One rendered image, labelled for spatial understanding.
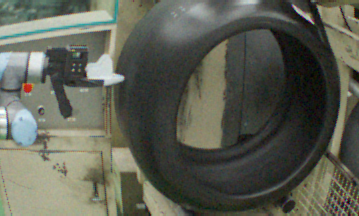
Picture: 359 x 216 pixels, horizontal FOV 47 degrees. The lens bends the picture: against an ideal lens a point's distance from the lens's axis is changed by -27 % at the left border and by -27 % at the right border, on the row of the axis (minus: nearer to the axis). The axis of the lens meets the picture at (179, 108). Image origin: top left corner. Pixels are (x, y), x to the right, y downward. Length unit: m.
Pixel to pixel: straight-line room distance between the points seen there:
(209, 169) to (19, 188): 0.77
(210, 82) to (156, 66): 0.46
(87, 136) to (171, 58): 0.74
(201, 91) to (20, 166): 0.73
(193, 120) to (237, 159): 0.17
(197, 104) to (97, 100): 0.38
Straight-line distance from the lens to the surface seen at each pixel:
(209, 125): 1.52
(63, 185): 1.79
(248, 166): 1.47
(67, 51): 1.09
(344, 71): 1.65
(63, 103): 1.12
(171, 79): 1.04
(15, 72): 1.09
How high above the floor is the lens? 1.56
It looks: 19 degrees down
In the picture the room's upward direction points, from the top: 3 degrees clockwise
